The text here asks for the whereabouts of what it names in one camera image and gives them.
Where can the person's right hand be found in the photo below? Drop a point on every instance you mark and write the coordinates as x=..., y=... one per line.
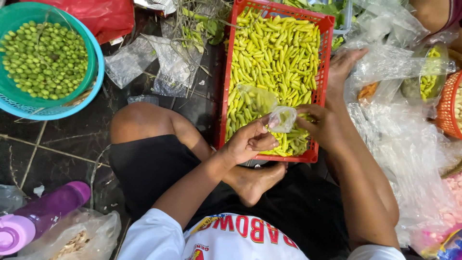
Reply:
x=323, y=126

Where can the person's left hand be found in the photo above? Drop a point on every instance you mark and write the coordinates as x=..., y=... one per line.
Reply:
x=243, y=144

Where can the small clear plastic bag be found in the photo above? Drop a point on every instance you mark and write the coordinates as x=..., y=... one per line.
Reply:
x=260, y=101

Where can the person's left foot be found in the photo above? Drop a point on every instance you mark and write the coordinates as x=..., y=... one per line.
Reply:
x=258, y=182

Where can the red plastic crate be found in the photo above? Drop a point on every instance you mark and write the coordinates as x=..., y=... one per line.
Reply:
x=326, y=54

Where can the heap of yellow-green chilies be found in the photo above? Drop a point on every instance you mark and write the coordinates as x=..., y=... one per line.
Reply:
x=274, y=57

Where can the heap of clear plastic bags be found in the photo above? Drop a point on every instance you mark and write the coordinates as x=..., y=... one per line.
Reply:
x=408, y=144

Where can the person's black shorts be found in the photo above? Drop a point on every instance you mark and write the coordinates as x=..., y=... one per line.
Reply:
x=155, y=169

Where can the metal bowl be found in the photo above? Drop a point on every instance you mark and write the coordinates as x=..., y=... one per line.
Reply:
x=409, y=88

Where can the person's left leg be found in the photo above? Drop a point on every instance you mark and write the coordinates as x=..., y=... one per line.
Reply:
x=148, y=121

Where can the crumpled clear plastic bag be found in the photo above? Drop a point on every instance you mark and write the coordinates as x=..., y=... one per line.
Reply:
x=130, y=61
x=175, y=70

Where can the flat little clear bag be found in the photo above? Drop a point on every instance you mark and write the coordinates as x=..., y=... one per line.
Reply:
x=143, y=99

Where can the chilies in metal bowl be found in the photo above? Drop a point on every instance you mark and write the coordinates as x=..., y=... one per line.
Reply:
x=429, y=81

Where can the pile of green stems and leaves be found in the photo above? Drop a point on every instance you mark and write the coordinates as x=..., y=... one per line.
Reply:
x=200, y=27

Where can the orange plastic basket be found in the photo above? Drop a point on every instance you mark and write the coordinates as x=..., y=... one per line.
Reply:
x=447, y=108

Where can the person's white printed shirt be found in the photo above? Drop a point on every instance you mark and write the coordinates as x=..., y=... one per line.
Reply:
x=155, y=238

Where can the bag of pink crackers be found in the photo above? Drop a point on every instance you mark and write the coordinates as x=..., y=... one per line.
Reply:
x=449, y=213

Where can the blue plastic basket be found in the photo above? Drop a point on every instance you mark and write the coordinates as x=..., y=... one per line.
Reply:
x=97, y=83

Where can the colourful printed packet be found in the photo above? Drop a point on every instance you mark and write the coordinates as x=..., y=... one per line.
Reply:
x=449, y=249

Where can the teal plastic basket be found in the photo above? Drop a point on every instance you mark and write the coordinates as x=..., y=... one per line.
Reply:
x=86, y=54

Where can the red plastic bag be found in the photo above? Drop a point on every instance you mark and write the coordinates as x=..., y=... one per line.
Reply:
x=104, y=16

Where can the clear bag of brown seeds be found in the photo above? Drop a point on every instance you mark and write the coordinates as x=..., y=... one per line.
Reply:
x=75, y=238

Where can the purple bottle with pink cap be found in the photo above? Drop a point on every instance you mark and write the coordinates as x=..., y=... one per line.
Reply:
x=47, y=211

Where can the heap of round green fruits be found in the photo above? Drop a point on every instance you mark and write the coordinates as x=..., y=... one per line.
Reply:
x=43, y=59

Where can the grey clear plastic bag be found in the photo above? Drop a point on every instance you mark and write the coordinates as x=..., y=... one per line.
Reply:
x=10, y=198

